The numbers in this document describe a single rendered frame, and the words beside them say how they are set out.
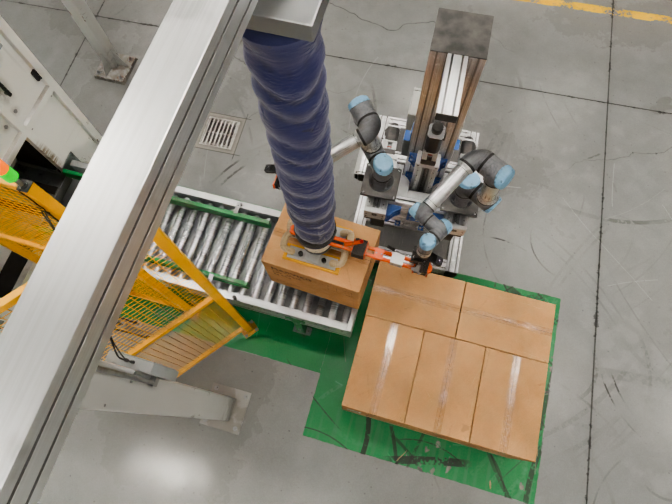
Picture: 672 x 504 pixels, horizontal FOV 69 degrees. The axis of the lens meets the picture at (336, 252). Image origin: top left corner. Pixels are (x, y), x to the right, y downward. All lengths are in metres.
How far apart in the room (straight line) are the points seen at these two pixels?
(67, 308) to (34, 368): 0.09
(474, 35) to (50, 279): 2.01
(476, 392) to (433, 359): 0.32
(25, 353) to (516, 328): 2.98
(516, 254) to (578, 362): 0.92
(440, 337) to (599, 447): 1.44
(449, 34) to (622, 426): 2.98
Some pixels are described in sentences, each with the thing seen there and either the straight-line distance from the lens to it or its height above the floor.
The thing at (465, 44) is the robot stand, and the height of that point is 2.03.
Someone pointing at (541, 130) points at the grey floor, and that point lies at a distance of 4.79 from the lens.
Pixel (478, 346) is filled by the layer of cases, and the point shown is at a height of 0.54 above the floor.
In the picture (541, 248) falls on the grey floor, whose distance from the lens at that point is 4.25.
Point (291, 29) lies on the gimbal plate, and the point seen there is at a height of 2.85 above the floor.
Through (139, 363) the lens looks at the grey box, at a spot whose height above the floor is 1.77.
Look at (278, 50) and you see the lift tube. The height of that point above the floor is 2.73.
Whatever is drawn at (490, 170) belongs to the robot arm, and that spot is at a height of 1.66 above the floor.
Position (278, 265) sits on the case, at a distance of 2.81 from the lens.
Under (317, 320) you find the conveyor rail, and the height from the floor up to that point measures 0.59.
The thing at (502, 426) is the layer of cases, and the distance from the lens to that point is 3.30.
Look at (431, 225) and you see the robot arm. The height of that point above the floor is 1.53.
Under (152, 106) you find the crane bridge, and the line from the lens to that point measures 0.88.
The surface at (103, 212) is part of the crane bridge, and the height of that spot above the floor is 3.05.
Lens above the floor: 3.70
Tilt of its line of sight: 70 degrees down
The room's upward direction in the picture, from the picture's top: 4 degrees counter-clockwise
